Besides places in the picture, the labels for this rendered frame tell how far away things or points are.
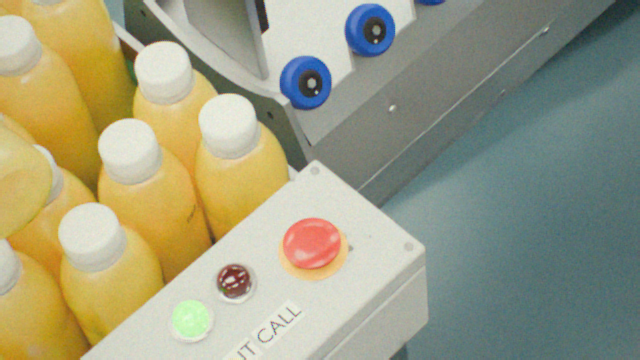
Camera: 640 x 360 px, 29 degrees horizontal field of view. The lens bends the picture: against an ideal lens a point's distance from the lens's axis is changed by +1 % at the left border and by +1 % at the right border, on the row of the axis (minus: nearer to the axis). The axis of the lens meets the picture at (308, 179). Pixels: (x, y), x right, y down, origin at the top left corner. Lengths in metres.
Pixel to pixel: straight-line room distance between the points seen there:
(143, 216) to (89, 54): 0.18
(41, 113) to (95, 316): 0.18
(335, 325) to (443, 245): 1.31
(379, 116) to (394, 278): 0.36
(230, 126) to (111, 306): 0.14
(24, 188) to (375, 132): 0.39
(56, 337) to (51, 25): 0.25
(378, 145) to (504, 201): 1.00
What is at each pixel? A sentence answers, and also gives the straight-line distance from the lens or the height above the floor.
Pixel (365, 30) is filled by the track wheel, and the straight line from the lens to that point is 1.04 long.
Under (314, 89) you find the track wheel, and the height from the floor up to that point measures 0.96.
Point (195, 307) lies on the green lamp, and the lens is 0.75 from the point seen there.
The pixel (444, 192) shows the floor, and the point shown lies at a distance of 2.10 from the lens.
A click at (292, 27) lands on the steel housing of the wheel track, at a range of 1.11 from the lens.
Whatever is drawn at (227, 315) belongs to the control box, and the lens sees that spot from 0.75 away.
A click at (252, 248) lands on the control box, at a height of 1.10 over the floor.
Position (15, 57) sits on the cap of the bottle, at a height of 1.09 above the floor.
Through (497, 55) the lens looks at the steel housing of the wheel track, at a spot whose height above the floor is 0.85.
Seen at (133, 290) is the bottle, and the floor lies 1.04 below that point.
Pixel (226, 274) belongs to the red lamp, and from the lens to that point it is 0.75.
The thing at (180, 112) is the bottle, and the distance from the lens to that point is 0.90.
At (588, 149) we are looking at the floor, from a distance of 2.15.
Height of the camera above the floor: 1.76
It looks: 56 degrees down
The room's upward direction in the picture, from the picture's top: 11 degrees counter-clockwise
